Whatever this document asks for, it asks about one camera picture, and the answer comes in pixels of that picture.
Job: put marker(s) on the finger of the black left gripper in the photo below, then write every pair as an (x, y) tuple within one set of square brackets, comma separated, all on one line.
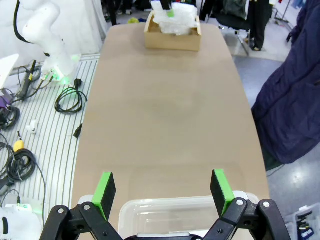
[(166, 5)]

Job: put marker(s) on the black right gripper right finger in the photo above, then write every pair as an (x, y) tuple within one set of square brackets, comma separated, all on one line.
[(221, 192)]

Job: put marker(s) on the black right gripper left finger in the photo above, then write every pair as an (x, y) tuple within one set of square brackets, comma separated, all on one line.
[(103, 197)]

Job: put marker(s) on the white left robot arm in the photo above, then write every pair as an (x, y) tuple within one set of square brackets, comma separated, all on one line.
[(47, 37)]

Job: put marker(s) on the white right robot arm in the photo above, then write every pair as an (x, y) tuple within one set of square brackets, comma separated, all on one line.
[(17, 222)]

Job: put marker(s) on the yellow green floor item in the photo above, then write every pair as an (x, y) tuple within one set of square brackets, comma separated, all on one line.
[(133, 20)]

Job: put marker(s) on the open brown cardboard box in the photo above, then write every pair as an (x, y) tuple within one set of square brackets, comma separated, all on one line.
[(172, 42)]

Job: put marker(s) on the clear plastic container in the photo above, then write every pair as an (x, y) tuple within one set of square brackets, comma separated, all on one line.
[(162, 215)]

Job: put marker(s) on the grey ribbed metal platform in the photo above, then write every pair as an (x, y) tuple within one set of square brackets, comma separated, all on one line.
[(62, 150)]

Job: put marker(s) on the black office chair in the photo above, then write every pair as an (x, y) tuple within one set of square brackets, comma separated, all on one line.
[(232, 18)]

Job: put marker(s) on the black plug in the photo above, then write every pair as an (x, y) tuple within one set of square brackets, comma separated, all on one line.
[(78, 131)]

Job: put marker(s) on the clear tool organiser box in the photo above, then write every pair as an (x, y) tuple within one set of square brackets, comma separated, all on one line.
[(303, 223)]

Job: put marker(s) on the person in black trousers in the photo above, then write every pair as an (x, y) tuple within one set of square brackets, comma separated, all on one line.
[(260, 25)]

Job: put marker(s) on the navy blue jacket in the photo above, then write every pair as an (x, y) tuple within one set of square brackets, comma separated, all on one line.
[(292, 100)]

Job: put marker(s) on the black rolling rack base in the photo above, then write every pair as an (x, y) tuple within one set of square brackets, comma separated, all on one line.
[(282, 17)]

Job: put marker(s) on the white flat panel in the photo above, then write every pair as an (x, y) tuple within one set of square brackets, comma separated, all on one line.
[(6, 68)]

